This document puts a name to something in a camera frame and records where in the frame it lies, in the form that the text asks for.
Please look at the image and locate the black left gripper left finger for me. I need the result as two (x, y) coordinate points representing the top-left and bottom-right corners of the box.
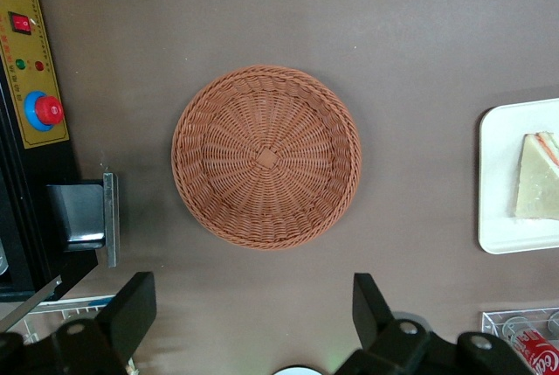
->
(0, 271), (158, 375)

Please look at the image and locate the red emergency stop button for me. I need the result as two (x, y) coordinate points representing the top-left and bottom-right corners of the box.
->
(23, 91), (66, 132)

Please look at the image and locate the beige rectangular tray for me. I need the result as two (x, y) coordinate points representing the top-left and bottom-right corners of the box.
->
(477, 97), (559, 255)

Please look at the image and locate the clear acrylic bottle rack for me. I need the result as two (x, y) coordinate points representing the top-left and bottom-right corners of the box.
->
(480, 306), (559, 375)

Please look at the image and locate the black machine with yellow panel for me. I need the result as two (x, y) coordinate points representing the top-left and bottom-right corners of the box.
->
(0, 0), (121, 335)

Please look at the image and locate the triangular sandwich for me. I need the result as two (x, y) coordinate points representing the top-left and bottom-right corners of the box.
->
(514, 130), (559, 221)

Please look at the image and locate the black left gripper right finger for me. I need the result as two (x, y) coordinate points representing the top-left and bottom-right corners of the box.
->
(335, 272), (536, 375)

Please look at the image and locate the white wire rack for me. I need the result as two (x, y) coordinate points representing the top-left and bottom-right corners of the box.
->
(0, 294), (137, 372)

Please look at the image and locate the round brown wicker basket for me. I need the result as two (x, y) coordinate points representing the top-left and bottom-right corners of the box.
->
(170, 64), (363, 252)

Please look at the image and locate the red rocker switch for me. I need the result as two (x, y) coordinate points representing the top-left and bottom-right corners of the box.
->
(8, 11), (35, 36)

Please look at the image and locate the red cola bottle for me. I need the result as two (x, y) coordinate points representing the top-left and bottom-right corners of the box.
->
(509, 327), (559, 375)

